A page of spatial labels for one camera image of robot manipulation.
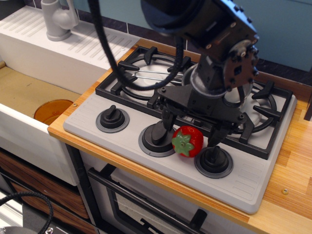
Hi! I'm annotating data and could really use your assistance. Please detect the stainless steel pot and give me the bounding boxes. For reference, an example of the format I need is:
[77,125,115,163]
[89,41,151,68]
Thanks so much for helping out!
[133,63,254,109]

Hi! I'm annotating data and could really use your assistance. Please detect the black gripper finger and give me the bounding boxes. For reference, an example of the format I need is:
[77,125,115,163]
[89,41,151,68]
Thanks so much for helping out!
[161,106,177,131]
[207,122,232,147]

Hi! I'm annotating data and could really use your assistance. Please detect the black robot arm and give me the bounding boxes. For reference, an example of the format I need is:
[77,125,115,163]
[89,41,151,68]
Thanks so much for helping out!
[141,0,258,147]

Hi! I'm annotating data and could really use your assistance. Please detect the black stove knob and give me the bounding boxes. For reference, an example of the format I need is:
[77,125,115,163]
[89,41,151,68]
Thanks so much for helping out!
[96,105,130,134]
[195,146,234,179]
[138,121,175,157]

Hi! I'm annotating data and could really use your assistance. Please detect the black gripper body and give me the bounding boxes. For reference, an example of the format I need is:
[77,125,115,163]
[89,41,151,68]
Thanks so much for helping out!
[158,56,251,127]

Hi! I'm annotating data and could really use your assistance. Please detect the black braided cable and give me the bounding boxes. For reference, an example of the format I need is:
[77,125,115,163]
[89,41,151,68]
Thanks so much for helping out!
[0,191,54,234]

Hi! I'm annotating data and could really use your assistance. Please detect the black middle stove knob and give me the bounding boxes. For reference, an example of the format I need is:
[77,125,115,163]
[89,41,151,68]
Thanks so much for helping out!
[138,121,175,157]

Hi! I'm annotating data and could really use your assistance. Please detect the grey toy stove top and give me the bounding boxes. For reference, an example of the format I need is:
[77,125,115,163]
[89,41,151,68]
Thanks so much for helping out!
[62,45,298,215]

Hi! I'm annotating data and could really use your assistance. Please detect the black right stove knob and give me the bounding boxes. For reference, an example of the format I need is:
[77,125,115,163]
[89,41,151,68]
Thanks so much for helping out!
[195,146,234,179]

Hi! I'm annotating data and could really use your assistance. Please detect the grey toy faucet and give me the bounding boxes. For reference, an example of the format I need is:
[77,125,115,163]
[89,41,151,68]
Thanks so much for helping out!
[41,0,79,41]

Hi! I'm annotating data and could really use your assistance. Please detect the black right burner grate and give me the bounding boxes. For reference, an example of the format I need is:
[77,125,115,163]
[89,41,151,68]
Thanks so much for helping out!
[181,81,295,160]

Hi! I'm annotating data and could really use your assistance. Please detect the red toy strawberry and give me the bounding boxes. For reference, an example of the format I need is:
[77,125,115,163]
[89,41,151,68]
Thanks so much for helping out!
[172,125,204,158]

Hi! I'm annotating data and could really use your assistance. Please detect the wooden drawer fronts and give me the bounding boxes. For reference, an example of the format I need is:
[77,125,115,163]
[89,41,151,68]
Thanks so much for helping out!
[0,149,96,234]

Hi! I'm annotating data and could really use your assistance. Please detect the black burner grate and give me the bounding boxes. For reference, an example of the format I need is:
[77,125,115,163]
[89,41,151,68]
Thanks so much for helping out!
[95,45,195,123]
[181,81,295,160]

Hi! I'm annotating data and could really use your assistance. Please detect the black left stove knob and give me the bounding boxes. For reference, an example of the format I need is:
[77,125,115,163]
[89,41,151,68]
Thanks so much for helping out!
[96,105,130,134]

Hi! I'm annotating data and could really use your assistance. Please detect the oven door with handle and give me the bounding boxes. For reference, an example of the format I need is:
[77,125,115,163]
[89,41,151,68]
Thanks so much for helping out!
[88,164,248,234]

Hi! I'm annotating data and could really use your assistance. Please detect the white toy sink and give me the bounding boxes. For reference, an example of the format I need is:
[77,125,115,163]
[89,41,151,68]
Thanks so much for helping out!
[0,5,142,187]

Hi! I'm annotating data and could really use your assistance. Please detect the black left burner grate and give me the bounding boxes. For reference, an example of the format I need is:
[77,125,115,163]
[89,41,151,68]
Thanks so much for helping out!
[95,45,195,123]

